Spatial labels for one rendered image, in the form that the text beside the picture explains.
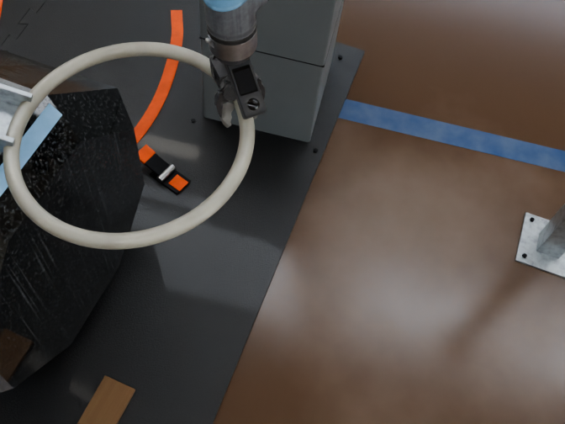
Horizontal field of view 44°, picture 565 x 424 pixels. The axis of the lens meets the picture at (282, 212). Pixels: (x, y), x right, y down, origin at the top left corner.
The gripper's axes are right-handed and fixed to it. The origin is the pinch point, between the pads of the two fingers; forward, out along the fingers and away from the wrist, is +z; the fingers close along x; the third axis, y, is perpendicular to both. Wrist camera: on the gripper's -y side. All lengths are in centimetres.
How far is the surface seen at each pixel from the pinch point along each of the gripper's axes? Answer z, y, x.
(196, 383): 87, -20, 27
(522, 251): 94, -18, -91
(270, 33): 36, 55, -29
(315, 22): 28, 47, -39
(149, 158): 79, 57, 16
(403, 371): 93, -40, -33
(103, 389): 84, -13, 52
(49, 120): 5.1, 20.2, 37.6
